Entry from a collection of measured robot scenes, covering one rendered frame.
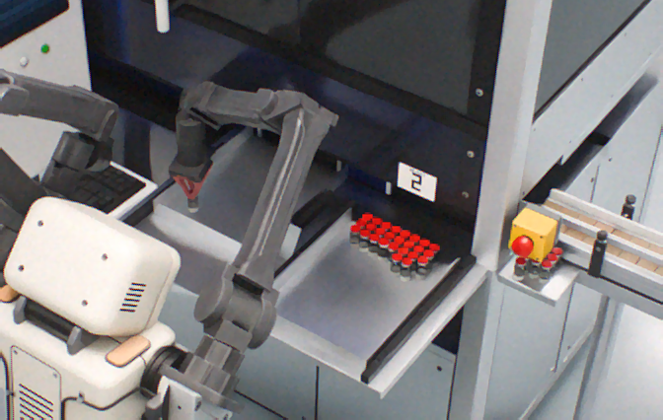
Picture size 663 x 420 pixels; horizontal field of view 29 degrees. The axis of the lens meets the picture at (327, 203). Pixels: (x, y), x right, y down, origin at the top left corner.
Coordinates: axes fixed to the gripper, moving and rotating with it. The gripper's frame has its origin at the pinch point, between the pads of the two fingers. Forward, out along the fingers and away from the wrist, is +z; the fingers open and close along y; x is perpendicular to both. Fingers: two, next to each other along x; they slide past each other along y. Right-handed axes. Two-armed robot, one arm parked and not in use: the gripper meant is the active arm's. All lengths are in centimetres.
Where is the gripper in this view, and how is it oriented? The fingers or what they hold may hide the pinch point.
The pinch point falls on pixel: (192, 192)
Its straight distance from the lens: 263.8
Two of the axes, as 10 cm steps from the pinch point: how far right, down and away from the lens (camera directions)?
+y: 3.1, -6.1, 7.3
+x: -9.5, -2.3, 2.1
